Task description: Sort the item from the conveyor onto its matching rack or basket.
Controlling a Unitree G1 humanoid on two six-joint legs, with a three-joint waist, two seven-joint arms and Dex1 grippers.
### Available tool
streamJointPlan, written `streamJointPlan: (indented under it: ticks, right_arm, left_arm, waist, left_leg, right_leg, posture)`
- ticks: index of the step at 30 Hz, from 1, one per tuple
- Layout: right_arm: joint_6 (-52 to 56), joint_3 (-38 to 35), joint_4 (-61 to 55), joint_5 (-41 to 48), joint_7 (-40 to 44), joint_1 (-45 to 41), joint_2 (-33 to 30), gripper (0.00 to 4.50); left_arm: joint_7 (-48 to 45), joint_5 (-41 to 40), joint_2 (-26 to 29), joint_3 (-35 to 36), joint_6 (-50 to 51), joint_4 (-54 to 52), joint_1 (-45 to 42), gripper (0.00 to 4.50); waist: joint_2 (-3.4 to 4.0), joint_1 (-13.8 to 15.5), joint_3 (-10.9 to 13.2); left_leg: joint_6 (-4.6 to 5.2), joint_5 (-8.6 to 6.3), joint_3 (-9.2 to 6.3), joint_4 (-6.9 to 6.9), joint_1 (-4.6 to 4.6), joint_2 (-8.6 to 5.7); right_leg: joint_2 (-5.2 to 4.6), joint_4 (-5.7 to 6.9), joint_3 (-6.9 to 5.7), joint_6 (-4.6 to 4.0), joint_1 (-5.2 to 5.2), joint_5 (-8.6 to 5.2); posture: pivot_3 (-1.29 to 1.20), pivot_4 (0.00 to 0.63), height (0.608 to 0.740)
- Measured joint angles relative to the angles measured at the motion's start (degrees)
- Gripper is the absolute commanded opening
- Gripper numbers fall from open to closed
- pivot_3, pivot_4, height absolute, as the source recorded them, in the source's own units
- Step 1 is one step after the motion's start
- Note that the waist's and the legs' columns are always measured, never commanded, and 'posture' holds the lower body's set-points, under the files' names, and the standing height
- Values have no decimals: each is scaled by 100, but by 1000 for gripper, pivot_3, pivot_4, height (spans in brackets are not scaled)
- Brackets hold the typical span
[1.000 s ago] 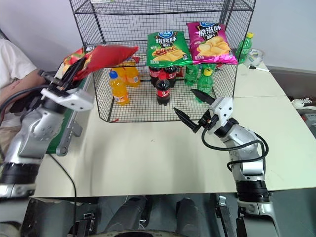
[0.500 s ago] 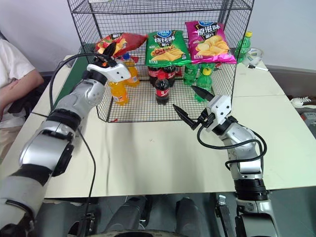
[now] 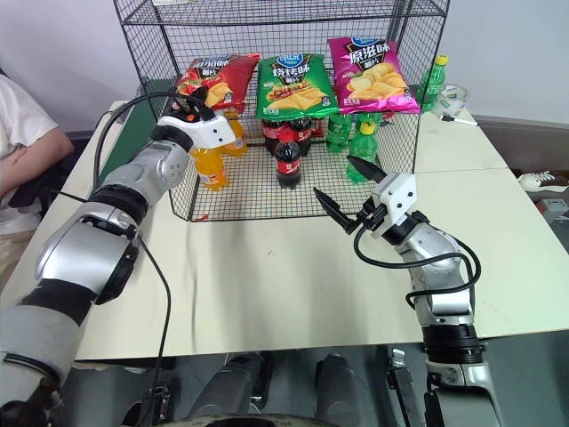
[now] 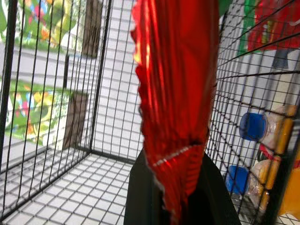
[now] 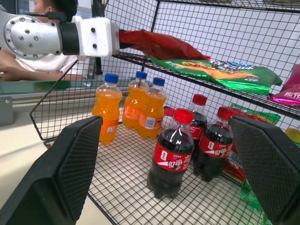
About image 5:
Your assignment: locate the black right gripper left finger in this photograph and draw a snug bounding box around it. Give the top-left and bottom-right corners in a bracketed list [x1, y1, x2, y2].
[0, 115, 104, 225]

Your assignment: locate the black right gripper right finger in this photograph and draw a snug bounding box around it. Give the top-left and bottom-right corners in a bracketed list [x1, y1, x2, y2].
[228, 115, 300, 224]

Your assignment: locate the red snack bag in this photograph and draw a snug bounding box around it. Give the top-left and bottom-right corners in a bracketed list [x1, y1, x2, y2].
[119, 30, 210, 61]

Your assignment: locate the green conveyor belt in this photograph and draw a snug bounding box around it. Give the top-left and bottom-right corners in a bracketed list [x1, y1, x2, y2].
[0, 78, 139, 95]

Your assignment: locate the yellow snack packet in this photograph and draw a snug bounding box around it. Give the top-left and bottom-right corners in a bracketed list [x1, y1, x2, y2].
[285, 127, 300, 149]

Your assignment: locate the red snack packet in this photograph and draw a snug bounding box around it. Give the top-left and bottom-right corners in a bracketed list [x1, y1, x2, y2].
[222, 150, 247, 181]

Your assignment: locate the orange soda bottle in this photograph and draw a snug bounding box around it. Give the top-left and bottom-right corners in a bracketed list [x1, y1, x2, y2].
[121, 71, 151, 131]
[138, 77, 168, 140]
[91, 73, 123, 146]

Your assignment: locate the cola bottle red label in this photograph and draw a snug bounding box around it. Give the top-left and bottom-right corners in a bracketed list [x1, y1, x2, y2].
[193, 106, 235, 182]
[187, 93, 209, 163]
[147, 108, 195, 200]

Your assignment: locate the pink snack bag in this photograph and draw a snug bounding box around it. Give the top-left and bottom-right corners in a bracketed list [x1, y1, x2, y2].
[267, 64, 300, 106]

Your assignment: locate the person in white shirt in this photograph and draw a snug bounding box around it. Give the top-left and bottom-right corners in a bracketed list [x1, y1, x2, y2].
[0, 0, 89, 82]

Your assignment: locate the green snack bag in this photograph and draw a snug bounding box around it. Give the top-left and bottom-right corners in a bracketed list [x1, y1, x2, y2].
[150, 57, 284, 96]

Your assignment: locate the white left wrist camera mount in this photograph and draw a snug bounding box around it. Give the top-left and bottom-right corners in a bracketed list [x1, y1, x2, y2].
[71, 15, 120, 61]

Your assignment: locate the black wire rack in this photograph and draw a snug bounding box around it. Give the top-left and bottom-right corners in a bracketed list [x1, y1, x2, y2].
[29, 0, 300, 225]

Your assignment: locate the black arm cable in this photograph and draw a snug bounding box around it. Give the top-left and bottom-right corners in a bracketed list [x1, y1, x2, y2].
[24, 11, 68, 23]

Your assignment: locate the grey conveyor frame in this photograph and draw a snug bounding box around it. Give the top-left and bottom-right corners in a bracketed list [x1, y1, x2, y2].
[0, 90, 99, 128]

